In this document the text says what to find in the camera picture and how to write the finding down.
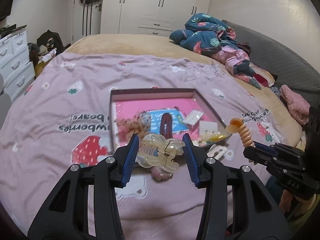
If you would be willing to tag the pink sheet with blue label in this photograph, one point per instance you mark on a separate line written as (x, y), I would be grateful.
(178, 108)

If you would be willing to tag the dark shallow tray box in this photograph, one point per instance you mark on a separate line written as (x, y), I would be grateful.
(160, 93)

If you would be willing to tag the white pink claw clip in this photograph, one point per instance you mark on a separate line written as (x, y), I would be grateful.
(217, 151)

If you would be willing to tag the blue floral duvet pile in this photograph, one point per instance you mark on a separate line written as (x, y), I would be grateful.
(205, 35)

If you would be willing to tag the dark red hair clip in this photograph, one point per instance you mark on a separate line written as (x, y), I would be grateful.
(166, 126)

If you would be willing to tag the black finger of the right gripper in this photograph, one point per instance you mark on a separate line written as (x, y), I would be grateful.
(266, 146)
(260, 156)

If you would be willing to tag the cream translucent claw clip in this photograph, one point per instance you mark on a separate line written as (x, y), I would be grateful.
(157, 151)

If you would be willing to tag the grey quilted headboard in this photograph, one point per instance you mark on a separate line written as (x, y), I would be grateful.
(290, 68)

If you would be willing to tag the white wardrobe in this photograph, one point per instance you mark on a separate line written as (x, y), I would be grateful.
(153, 17)

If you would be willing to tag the pink fuzzy keychain pouch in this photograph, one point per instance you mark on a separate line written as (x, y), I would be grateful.
(158, 176)

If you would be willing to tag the white drawer cabinet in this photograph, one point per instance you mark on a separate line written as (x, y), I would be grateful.
(17, 70)

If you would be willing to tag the yellow item in clear bag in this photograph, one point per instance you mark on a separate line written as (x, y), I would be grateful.
(212, 138)

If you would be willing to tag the right hand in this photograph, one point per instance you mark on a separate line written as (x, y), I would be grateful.
(287, 201)

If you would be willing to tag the green sleeve right forearm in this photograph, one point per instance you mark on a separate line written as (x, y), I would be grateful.
(303, 218)

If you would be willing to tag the pink fluffy garment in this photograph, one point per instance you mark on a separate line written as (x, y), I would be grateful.
(298, 107)

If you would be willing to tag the pink strawberry blanket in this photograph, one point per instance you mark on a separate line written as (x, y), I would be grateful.
(64, 119)

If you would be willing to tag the white earring card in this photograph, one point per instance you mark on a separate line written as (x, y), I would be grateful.
(208, 129)

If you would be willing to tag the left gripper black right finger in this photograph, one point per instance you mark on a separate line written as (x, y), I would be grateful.
(237, 205)

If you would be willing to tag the pink pyjama garment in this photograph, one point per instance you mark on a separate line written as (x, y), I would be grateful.
(237, 63)

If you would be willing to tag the small white packet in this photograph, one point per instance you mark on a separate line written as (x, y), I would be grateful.
(193, 117)

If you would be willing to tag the spotted beige bow scrunchie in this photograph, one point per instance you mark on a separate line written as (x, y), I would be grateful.
(139, 124)

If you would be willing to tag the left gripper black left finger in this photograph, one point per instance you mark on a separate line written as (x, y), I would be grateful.
(83, 203)

